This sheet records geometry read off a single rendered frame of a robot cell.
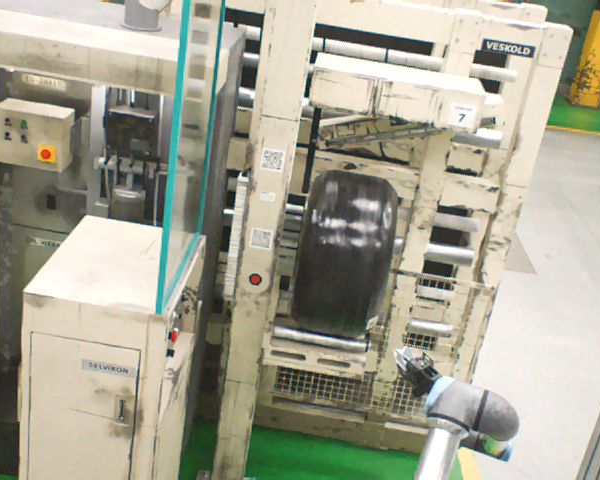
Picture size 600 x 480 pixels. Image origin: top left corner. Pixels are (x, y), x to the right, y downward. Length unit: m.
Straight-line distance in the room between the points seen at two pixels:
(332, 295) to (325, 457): 1.33
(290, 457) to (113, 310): 1.76
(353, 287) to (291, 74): 0.71
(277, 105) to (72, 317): 0.95
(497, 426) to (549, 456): 2.05
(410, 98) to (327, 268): 0.69
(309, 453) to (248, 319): 1.05
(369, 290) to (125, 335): 0.83
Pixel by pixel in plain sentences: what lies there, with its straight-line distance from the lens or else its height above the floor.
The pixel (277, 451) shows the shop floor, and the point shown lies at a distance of 3.89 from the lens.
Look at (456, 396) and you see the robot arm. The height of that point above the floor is 1.20.
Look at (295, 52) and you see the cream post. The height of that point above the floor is 1.87.
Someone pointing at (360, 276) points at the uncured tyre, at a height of 1.24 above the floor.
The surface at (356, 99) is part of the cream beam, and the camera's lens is 2.97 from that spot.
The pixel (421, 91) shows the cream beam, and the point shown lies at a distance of 2.97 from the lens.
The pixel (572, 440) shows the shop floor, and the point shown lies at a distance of 4.53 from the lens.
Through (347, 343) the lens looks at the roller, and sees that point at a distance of 2.97.
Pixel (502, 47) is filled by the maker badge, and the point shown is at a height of 1.90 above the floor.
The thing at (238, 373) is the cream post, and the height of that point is 0.66.
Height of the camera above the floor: 2.42
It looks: 25 degrees down
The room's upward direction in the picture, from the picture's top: 9 degrees clockwise
